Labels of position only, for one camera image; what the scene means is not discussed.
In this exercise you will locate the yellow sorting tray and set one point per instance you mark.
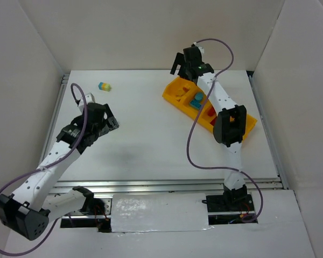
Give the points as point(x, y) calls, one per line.
point(204, 107)

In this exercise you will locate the lime blue orange lego stack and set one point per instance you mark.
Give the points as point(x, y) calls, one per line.
point(104, 86)

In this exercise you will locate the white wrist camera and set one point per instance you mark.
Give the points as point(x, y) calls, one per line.
point(89, 98)
point(201, 49)

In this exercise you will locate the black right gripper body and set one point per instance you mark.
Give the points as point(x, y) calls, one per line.
point(181, 67)

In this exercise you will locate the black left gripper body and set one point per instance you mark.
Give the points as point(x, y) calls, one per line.
point(109, 120)

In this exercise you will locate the white foil cover panel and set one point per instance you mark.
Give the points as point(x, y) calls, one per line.
point(170, 212)

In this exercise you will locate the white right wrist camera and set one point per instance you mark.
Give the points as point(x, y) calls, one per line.
point(201, 49)

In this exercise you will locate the blue frog lego brick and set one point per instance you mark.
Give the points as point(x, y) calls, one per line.
point(198, 96)

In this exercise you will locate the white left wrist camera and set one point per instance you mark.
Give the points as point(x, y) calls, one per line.
point(89, 98)

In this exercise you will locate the red rectangular lego brick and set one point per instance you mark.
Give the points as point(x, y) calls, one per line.
point(213, 121)

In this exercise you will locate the blue rectangular lego brick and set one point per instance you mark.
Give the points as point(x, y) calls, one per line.
point(195, 104)

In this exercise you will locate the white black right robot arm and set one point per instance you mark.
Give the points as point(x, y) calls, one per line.
point(234, 187)

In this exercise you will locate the red flower lego brick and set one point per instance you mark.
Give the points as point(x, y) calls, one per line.
point(211, 113)

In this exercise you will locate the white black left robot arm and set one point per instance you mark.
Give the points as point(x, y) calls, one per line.
point(27, 211)

